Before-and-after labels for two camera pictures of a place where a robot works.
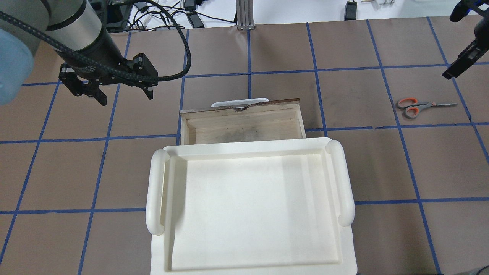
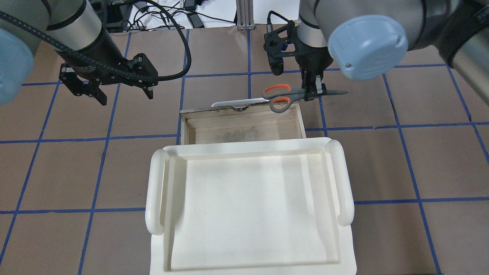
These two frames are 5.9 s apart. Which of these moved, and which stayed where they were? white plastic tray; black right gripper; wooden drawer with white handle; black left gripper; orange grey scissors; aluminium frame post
Moved: orange grey scissors; black right gripper
Stayed: wooden drawer with white handle; aluminium frame post; black left gripper; white plastic tray
